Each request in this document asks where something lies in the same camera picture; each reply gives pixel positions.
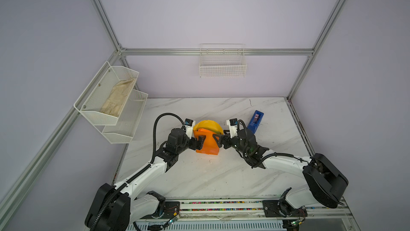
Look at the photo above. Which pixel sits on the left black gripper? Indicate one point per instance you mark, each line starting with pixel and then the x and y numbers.
pixel 199 142

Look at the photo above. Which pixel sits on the beige cloth in shelf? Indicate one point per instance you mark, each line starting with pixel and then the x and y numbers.
pixel 117 97

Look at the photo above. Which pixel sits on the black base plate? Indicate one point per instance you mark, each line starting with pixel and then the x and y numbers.
pixel 168 210
pixel 277 208

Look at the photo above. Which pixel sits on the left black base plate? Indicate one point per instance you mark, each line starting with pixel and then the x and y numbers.
pixel 168 210

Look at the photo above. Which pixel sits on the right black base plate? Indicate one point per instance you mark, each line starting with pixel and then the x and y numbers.
pixel 277 208

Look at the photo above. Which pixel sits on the white mesh shelf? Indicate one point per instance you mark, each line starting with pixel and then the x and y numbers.
pixel 103 101
pixel 124 130

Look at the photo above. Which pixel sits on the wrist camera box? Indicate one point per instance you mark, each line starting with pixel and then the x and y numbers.
pixel 189 126
pixel 233 127

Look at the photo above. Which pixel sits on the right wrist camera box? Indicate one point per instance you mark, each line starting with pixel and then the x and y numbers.
pixel 233 127

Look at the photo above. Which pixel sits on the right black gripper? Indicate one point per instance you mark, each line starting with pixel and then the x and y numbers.
pixel 225 139

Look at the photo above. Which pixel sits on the yellow orange wrapping paper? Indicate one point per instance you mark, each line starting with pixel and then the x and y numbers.
pixel 208 128

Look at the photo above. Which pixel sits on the aluminium frame rail front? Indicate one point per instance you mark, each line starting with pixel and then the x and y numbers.
pixel 246 208

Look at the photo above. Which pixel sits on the lower white mesh shelf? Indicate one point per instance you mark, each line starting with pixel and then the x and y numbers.
pixel 124 130

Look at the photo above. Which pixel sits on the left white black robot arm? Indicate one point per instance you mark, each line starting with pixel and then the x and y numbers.
pixel 116 206

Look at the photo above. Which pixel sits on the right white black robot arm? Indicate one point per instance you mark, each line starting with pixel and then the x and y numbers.
pixel 324 183

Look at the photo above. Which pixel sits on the blue tape dispenser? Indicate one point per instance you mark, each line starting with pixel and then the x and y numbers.
pixel 255 121

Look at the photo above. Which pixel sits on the upper white mesh shelf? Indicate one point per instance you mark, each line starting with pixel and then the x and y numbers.
pixel 103 101

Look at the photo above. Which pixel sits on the white wire wall basket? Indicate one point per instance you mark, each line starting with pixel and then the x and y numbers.
pixel 222 61

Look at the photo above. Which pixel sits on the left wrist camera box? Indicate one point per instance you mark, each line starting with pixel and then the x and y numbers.
pixel 189 126

